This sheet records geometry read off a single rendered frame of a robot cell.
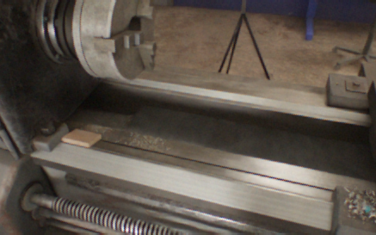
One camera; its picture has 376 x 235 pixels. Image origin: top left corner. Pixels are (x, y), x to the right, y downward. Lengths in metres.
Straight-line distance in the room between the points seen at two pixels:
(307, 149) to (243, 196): 0.36
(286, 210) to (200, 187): 0.19
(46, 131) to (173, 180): 0.35
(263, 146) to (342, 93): 0.28
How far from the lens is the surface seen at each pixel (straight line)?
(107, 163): 0.80
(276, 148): 0.99
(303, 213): 0.72
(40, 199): 0.93
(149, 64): 0.85
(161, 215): 0.88
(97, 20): 0.70
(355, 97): 1.00
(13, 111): 0.80
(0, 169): 0.92
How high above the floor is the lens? 1.41
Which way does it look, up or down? 40 degrees down
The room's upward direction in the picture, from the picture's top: 2 degrees counter-clockwise
